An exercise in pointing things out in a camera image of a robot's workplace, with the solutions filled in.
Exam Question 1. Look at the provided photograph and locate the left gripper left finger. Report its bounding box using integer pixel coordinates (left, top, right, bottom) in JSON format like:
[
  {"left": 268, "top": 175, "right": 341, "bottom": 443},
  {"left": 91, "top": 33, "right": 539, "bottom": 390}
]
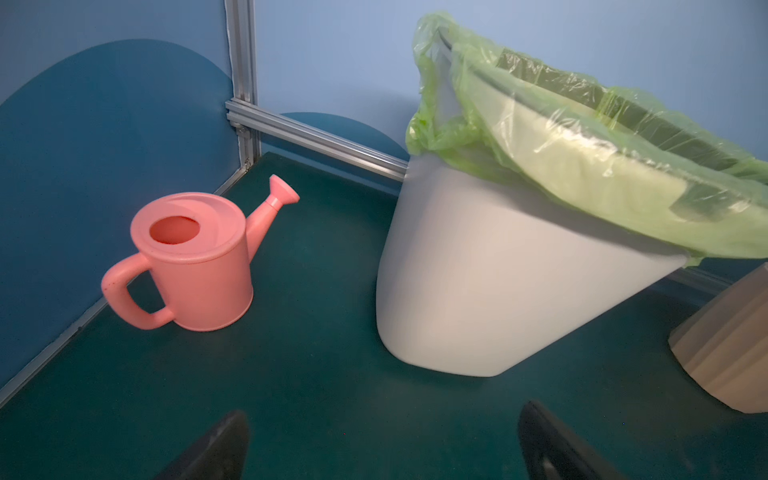
[{"left": 155, "top": 410, "right": 250, "bottom": 479}]

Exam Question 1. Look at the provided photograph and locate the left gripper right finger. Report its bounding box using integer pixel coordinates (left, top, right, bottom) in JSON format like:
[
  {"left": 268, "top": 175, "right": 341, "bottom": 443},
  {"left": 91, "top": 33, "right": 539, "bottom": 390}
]
[{"left": 518, "top": 401, "right": 626, "bottom": 479}]

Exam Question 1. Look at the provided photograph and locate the white plastic waste bin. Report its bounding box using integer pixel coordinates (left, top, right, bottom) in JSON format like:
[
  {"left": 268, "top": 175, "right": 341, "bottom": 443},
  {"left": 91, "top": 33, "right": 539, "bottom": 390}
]
[{"left": 376, "top": 152, "right": 688, "bottom": 377}]

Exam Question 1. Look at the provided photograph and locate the green bin liner bag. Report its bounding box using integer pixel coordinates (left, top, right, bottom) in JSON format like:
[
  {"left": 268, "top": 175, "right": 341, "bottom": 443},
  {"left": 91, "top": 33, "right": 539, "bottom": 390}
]
[{"left": 406, "top": 13, "right": 767, "bottom": 260}]

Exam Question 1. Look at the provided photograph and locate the terracotta ribbed flower pot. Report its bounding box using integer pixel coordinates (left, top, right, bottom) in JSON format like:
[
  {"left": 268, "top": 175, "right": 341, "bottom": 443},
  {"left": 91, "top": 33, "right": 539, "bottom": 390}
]
[{"left": 668, "top": 264, "right": 767, "bottom": 414}]

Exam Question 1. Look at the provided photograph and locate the pink watering can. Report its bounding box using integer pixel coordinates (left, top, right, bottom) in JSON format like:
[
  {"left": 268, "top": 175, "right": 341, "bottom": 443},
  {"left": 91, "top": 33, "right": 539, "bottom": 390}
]
[{"left": 101, "top": 175, "right": 300, "bottom": 332}]

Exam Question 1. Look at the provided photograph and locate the aluminium back frame rail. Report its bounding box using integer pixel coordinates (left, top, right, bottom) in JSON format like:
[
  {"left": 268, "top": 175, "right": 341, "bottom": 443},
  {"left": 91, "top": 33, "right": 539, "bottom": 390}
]
[{"left": 226, "top": 98, "right": 408, "bottom": 182}]

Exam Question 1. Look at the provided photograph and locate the left aluminium frame post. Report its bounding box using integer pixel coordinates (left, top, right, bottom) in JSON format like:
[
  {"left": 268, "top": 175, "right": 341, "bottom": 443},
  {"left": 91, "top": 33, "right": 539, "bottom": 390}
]
[{"left": 224, "top": 0, "right": 261, "bottom": 171}]

